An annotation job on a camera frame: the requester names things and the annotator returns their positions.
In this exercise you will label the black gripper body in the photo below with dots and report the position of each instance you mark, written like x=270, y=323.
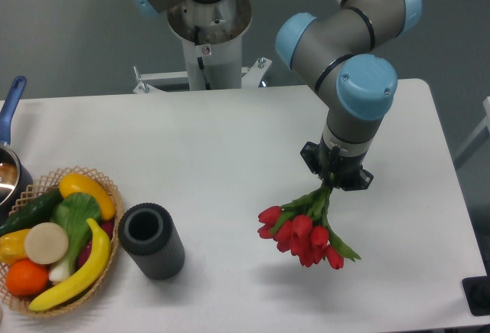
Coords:
x=335, y=168

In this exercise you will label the red tulip bouquet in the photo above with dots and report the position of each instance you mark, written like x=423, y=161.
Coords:
x=301, y=227

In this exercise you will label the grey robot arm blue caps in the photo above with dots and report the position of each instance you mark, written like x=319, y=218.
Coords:
x=334, y=57

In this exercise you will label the dark grey ribbed vase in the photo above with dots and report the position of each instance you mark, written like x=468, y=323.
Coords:
x=148, y=234

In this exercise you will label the black device at table edge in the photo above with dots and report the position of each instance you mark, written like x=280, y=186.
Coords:
x=476, y=291

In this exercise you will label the red vegetable in basket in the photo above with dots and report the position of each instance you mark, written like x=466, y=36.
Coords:
x=107, y=227

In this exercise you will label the yellow banana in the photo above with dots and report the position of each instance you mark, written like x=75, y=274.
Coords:
x=83, y=278

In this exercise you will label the green bok choy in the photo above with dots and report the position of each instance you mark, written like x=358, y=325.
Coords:
x=72, y=214

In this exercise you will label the woven wicker basket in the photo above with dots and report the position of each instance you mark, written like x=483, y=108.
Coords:
x=44, y=184

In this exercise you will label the green cucumber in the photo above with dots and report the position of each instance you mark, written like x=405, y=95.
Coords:
x=37, y=211

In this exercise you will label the beige round disc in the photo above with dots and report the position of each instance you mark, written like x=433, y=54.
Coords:
x=46, y=243

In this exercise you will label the orange fruit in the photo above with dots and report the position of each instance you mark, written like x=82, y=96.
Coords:
x=25, y=278

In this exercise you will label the yellow bell pepper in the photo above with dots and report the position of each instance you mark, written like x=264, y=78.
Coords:
x=12, y=246

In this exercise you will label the white frame right edge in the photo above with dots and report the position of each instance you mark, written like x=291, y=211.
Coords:
x=474, y=140

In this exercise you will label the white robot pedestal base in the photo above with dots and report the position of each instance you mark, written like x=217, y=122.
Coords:
x=211, y=39

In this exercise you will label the blue handled saucepan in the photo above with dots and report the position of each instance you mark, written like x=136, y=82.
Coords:
x=14, y=176

